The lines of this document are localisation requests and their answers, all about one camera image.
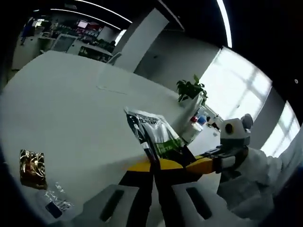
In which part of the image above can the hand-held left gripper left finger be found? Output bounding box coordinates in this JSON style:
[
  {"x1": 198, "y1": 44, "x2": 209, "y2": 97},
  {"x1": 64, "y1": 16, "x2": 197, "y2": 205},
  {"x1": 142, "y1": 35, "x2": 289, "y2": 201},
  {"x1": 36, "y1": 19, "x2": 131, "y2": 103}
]
[{"x1": 79, "y1": 162, "x2": 155, "y2": 227}]

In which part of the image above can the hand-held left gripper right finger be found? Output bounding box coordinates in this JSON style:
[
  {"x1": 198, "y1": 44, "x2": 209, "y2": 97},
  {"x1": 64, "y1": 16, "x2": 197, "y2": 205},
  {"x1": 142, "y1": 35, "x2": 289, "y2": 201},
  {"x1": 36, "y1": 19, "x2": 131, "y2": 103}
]
[{"x1": 155, "y1": 158, "x2": 237, "y2": 227}]

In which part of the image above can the white skincare bottle red collar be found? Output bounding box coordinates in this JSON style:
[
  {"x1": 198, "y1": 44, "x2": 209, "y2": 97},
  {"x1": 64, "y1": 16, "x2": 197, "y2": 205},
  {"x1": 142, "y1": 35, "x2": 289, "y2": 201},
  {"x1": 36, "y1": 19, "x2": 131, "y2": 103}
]
[{"x1": 181, "y1": 115, "x2": 204, "y2": 145}]

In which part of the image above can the green black skincare sachet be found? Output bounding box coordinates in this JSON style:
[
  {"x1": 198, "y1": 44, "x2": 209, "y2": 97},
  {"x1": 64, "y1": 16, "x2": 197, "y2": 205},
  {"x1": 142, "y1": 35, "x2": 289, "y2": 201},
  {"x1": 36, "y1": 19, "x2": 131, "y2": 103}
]
[{"x1": 139, "y1": 114, "x2": 197, "y2": 166}]

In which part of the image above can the blue white skincare sachet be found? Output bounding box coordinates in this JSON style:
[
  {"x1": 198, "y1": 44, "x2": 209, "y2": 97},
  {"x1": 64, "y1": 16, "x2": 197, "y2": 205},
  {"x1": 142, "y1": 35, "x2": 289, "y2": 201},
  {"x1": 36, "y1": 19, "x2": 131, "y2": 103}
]
[{"x1": 124, "y1": 106, "x2": 157, "y2": 164}]

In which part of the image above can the clear silver skincare sachet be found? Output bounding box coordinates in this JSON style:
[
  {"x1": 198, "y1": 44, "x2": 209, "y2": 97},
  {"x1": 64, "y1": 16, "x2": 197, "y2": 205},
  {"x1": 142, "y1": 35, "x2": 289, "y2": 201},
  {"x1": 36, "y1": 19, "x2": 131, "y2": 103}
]
[{"x1": 35, "y1": 182, "x2": 74, "y2": 219}]

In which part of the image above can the gold foil skincare sachet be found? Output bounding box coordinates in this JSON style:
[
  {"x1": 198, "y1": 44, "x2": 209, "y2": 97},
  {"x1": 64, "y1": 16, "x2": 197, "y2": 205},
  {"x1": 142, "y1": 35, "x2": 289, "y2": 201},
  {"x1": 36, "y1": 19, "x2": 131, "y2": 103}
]
[{"x1": 19, "y1": 149, "x2": 47, "y2": 190}]

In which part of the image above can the narrow window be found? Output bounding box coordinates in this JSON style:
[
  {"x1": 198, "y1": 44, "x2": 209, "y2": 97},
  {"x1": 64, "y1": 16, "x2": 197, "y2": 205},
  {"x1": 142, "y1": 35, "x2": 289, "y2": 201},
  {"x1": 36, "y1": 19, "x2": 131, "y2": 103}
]
[{"x1": 260, "y1": 101, "x2": 301, "y2": 158}]

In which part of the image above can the large window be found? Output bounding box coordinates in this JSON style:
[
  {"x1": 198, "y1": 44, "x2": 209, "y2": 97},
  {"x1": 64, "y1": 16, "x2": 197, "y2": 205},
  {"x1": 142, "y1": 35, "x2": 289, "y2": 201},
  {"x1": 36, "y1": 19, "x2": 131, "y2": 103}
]
[{"x1": 200, "y1": 47, "x2": 273, "y2": 123}]

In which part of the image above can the potted green plant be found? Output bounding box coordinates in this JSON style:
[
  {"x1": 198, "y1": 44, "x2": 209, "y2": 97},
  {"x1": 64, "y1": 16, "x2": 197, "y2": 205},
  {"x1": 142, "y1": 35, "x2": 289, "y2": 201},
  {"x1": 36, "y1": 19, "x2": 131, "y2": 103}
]
[{"x1": 176, "y1": 74, "x2": 208, "y2": 107}]

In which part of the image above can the ceiling light strip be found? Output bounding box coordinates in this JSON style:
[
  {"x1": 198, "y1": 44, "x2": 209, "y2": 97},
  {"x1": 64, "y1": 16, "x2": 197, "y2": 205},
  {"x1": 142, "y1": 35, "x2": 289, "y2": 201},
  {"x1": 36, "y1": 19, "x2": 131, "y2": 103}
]
[{"x1": 216, "y1": 0, "x2": 234, "y2": 48}]

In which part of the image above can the white mesh office chair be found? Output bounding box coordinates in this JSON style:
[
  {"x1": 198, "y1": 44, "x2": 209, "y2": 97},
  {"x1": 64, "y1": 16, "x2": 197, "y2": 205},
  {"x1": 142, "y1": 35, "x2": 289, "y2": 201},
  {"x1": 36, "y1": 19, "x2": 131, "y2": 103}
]
[{"x1": 53, "y1": 33, "x2": 78, "y2": 54}]

